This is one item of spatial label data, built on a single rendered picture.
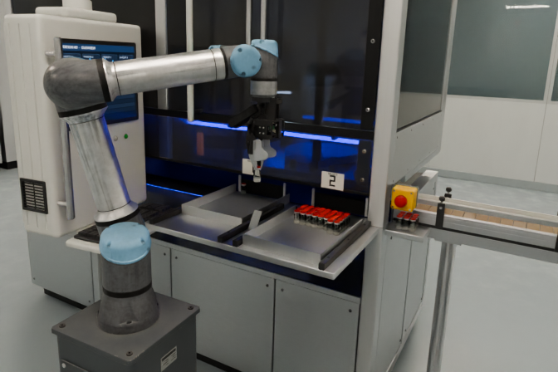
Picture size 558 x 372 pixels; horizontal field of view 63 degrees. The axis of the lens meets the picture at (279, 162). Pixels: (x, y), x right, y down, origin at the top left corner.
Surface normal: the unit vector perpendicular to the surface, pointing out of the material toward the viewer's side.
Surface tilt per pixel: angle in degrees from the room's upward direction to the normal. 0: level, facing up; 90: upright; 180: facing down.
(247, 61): 90
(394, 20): 90
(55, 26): 90
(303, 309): 90
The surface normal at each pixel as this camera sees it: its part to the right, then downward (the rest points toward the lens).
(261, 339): -0.49, 0.18
